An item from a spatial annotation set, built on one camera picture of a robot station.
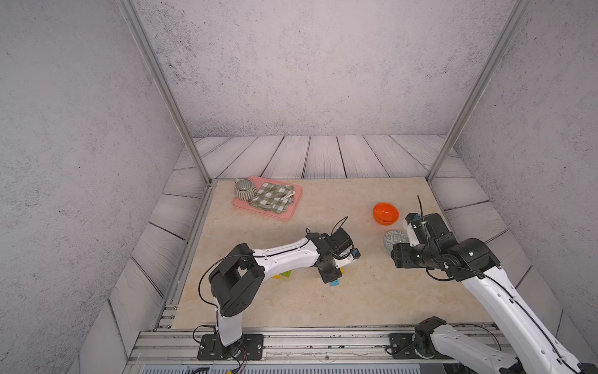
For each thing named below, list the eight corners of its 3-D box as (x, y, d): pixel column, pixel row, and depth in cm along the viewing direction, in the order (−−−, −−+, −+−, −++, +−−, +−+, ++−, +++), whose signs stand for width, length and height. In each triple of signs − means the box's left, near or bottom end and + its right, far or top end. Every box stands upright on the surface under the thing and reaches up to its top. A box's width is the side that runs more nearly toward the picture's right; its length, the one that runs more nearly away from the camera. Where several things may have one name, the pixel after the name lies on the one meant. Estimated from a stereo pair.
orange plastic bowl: (379, 228, 104) (381, 222, 100) (367, 212, 110) (369, 206, 106) (399, 220, 106) (402, 215, 103) (387, 205, 112) (389, 199, 109)
